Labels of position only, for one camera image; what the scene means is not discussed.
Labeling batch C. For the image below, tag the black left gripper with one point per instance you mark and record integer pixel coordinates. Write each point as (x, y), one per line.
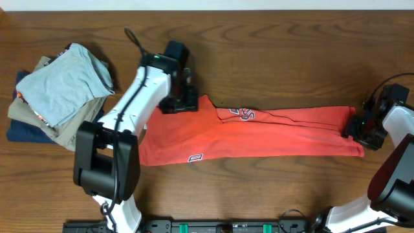
(191, 105)

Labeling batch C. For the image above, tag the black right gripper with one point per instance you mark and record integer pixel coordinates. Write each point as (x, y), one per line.
(352, 130)

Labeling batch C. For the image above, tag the red orange t-shirt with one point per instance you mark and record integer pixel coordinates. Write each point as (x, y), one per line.
(215, 133)

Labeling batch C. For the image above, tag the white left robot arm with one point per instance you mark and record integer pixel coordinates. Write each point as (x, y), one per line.
(106, 163)

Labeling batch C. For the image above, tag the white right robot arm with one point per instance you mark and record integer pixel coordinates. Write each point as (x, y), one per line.
(389, 199)

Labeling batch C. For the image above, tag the beige folded garment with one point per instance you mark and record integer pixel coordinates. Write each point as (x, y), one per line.
(65, 134)

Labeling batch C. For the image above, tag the light blue folded garment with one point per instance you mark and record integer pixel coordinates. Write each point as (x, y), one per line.
(58, 91)

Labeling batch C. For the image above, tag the navy blue folded garment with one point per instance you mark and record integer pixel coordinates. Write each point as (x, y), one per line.
(23, 132)

